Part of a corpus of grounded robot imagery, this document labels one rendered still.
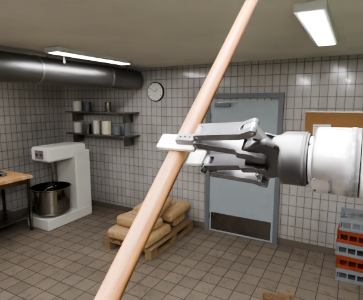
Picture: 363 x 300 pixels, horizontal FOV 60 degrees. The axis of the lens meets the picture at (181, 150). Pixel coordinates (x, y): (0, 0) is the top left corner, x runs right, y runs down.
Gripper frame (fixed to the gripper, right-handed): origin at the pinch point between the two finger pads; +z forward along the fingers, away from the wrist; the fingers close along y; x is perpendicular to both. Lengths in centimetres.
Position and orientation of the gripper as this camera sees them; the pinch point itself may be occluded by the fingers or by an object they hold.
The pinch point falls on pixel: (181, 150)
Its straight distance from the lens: 52.6
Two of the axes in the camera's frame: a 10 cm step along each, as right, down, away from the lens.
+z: -8.8, -0.6, 4.7
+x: 3.6, -7.5, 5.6
